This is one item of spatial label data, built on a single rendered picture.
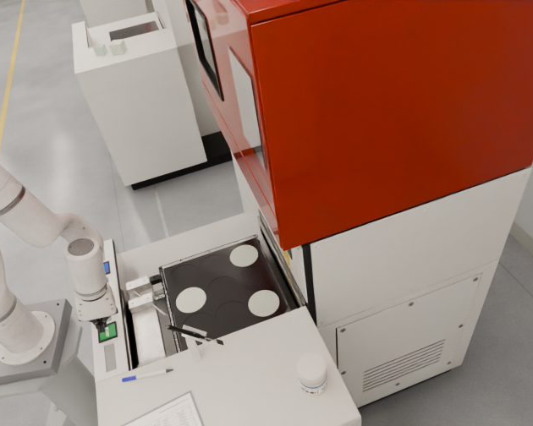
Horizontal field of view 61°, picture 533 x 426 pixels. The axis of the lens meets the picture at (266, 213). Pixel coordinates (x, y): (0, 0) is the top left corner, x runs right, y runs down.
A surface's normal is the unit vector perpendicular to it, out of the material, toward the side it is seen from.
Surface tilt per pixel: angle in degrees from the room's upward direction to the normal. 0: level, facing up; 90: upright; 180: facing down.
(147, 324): 0
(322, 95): 90
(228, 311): 0
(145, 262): 0
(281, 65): 90
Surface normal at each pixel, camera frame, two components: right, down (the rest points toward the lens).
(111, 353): -0.12, -0.72
